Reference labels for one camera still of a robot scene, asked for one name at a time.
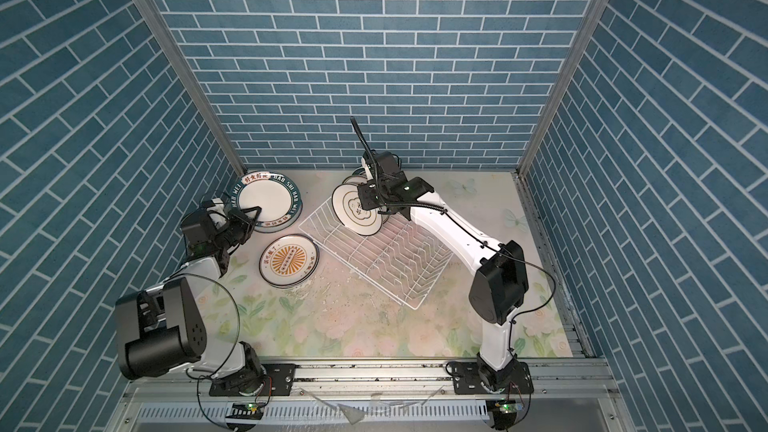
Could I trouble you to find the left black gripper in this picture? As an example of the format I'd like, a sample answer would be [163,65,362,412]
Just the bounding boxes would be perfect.
[210,205,259,253]

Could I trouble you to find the large cloud-motif plate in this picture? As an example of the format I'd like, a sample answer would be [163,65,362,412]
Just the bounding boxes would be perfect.
[331,184,383,236]

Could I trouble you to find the white wire dish rack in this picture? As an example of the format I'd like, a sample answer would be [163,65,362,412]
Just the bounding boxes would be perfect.
[299,200,453,310]

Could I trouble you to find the small orange sunburst plate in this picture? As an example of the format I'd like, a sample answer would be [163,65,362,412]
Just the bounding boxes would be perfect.
[259,234,320,289]

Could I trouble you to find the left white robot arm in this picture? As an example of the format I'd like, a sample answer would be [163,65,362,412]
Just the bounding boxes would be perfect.
[114,199,268,396]

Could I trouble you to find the left circuit board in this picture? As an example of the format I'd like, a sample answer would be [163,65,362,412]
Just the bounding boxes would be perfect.
[225,402,264,423]

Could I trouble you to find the circuit board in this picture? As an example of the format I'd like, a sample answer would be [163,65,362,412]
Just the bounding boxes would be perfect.
[485,399,524,431]
[225,402,264,423]

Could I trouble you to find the right circuit board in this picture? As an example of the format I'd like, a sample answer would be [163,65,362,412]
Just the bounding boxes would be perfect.
[485,399,524,431]

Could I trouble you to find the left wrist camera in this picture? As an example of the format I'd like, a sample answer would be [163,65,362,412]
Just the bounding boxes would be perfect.
[200,198,226,217]

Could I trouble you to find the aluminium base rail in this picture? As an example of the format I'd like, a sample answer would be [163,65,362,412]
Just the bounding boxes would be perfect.
[108,358,632,431]

